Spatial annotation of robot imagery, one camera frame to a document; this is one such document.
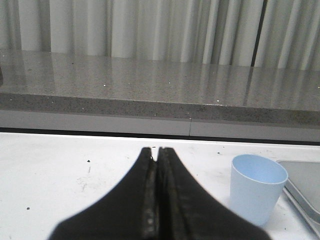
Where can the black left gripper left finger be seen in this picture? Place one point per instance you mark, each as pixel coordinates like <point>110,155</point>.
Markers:
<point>127,212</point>

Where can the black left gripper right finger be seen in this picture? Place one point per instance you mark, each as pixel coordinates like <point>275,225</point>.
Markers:
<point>188,212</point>

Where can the light blue plastic cup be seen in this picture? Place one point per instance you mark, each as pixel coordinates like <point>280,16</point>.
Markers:
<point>256,184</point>

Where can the silver digital kitchen scale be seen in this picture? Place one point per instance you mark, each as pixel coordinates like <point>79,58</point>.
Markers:
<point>303,189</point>

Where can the grey stone counter ledge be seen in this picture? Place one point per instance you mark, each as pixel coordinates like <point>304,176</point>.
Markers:
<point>44,91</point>

